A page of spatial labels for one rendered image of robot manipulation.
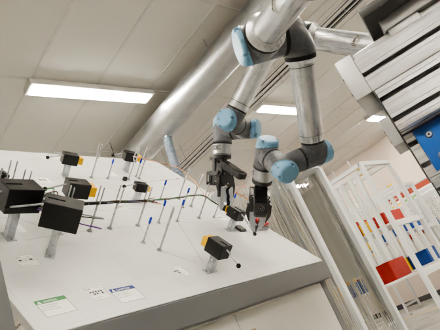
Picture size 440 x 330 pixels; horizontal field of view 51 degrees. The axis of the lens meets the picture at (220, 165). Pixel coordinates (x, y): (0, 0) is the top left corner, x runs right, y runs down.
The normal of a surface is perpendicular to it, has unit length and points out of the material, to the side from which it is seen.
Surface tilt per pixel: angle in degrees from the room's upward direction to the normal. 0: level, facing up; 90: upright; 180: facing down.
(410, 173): 90
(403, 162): 90
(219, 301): 90
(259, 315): 90
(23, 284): 53
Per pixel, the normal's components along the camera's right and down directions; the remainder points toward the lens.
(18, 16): 0.38, 0.86
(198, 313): 0.69, -0.51
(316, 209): -0.72, 0.04
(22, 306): 0.33, -0.92
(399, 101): -0.48, -0.15
